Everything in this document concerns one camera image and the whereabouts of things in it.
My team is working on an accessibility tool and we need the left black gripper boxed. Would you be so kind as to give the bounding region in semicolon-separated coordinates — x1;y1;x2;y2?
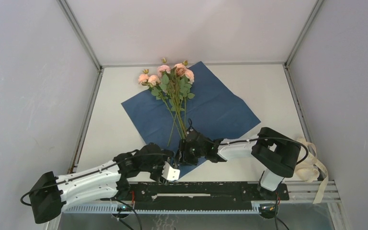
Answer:
140;149;174;184

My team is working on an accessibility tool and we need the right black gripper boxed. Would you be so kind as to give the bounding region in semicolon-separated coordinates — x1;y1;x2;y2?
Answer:
172;138;206;165

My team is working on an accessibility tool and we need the blue wrapping paper sheet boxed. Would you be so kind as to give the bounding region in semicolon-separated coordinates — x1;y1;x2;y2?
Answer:
121;61;262;178

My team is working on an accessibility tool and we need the pink fake flower bunch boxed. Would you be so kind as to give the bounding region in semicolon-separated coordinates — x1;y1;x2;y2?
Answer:
138;58;195;144

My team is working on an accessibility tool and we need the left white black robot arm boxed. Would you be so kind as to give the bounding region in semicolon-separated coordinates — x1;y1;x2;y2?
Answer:
20;143;180;224

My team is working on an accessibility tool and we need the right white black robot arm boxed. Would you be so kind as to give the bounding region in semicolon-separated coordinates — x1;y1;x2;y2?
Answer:
174;127;309;199

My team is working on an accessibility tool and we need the cream lace ribbon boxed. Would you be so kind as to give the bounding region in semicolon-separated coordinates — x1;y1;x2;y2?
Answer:
295;137;329;204

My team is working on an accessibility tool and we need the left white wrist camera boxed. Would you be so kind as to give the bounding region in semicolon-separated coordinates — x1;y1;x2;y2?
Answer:
161;163;180;181

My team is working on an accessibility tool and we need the white cable duct strip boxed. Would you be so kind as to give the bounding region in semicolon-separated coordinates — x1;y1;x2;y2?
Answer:
63;203;261;214

